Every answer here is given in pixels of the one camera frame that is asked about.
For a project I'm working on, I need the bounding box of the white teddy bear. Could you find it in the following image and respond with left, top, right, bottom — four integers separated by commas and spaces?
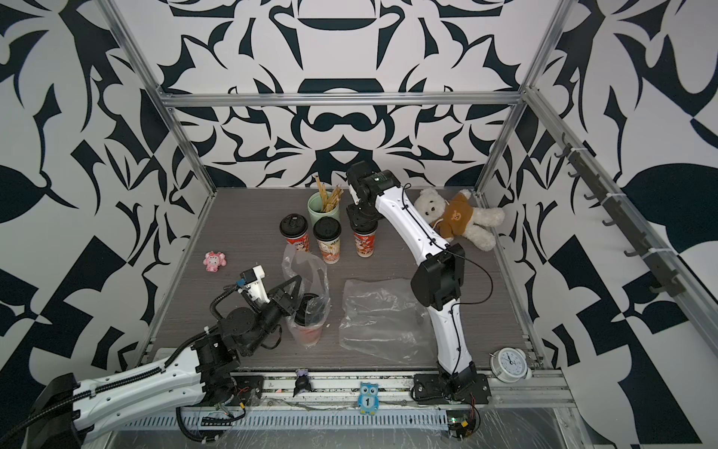
413, 188, 505, 252

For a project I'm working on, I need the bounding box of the red milk tea cup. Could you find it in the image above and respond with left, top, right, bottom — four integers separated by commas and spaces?
280, 213, 310, 252
352, 223, 378, 258
289, 293, 331, 348

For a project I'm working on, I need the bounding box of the green straw holder cup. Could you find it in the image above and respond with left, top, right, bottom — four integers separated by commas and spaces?
307, 192, 340, 227

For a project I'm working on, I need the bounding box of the blue owl figure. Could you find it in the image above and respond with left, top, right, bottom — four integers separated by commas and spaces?
357, 383, 380, 415

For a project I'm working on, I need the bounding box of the white alarm clock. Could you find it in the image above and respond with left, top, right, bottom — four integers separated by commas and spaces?
490, 347, 532, 384

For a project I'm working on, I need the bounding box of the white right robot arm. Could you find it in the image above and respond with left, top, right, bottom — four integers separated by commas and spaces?
347, 162, 482, 402

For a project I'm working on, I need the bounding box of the pale milk tea cup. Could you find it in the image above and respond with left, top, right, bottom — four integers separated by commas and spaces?
313, 217, 341, 264

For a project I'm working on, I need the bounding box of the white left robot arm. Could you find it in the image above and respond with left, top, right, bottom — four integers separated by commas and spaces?
1, 276, 302, 448

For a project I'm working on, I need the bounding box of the pink plush toy figure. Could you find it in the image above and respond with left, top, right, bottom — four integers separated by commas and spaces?
203, 252, 227, 272

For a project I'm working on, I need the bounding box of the bundle of paper straws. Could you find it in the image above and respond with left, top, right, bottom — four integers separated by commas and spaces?
314, 175, 343, 213

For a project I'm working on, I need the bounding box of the clear plastic carrier bag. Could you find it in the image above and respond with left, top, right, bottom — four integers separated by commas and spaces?
282, 245, 331, 334

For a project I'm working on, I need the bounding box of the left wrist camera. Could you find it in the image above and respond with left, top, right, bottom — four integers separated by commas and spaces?
237, 265, 269, 307

